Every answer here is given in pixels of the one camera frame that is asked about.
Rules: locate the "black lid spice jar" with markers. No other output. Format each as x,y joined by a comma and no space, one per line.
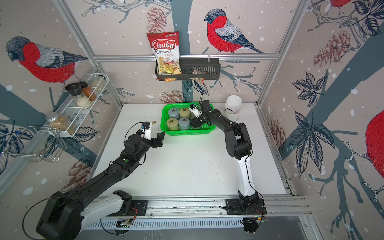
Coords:
80,99

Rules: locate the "yellow canister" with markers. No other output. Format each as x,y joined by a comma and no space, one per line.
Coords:
185,113
173,124

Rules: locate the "red cassava chips bag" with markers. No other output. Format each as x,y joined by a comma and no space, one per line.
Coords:
166,49

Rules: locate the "blue canister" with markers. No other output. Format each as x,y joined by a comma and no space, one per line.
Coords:
184,124
174,113

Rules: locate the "green plastic basket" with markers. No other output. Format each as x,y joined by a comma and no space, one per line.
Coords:
205,128

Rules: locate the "small snack packet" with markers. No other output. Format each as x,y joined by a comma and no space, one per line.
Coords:
198,72

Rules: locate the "white round lamp device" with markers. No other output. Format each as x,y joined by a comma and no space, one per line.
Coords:
233,107

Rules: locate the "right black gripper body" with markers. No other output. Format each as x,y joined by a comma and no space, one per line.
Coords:
201,117

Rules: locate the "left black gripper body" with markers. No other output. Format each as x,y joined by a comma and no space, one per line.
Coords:
152,143

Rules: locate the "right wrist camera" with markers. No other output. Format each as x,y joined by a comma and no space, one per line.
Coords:
195,110

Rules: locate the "silver lid spice jar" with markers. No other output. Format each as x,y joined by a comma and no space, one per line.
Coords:
59,122

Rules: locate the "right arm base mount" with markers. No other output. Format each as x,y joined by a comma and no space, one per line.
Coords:
246,205

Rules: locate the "pale spice jar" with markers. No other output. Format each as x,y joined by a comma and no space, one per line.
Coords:
99,83

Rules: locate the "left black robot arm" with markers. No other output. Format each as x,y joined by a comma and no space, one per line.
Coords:
67,214

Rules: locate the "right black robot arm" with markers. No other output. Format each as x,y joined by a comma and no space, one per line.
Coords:
238,145

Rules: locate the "black hanging wall basket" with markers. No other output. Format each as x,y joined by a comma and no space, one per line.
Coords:
211,66

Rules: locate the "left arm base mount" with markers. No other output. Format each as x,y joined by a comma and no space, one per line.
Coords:
129,207

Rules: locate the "orange spice bottle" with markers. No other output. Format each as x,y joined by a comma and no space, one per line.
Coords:
88,91

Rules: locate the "white wire spice rack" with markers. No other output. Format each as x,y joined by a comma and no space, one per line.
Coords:
75,114

